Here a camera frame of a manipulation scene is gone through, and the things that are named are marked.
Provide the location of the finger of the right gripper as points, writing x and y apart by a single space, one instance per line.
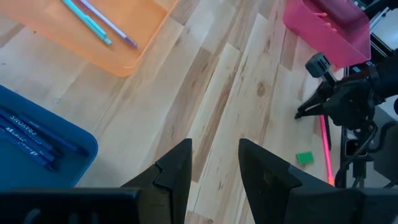
321 93
314 110

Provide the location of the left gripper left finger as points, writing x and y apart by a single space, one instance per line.
168 186

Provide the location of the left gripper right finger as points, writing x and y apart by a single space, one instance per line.
280 193

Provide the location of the pink pencil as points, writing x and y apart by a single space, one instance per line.
326 149
320 14

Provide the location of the green eraser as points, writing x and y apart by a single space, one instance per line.
304 158

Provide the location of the purple pen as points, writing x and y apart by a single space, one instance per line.
112 26

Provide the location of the mint green pen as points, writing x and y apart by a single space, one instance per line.
90 25

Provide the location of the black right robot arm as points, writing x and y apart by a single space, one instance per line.
387 77

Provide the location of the pink translucent plastic bin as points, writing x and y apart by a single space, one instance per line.
311 34

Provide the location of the blue plastic bin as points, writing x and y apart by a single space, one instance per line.
77 161

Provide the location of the orange translucent plastic bin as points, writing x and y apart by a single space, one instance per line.
37 28

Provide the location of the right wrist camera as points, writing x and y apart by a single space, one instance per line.
317 65

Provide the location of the small black camera box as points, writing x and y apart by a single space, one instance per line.
353 147

